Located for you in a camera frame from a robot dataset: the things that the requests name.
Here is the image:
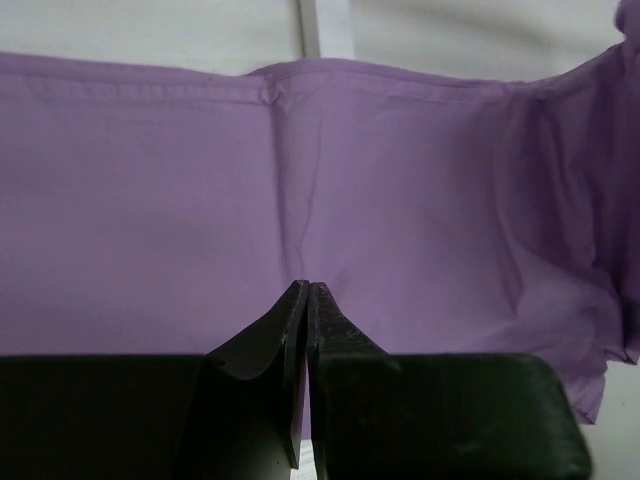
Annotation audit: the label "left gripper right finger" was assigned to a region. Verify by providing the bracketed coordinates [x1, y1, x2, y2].
[307, 283, 593, 479]

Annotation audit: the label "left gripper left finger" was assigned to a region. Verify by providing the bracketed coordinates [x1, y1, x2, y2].
[1, 281, 309, 479]

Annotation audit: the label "purple trousers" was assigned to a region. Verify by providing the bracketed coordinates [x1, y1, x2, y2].
[1, 1, 639, 424]

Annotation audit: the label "white clothes rack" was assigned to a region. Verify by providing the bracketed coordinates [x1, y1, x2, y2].
[297, 0, 355, 60]

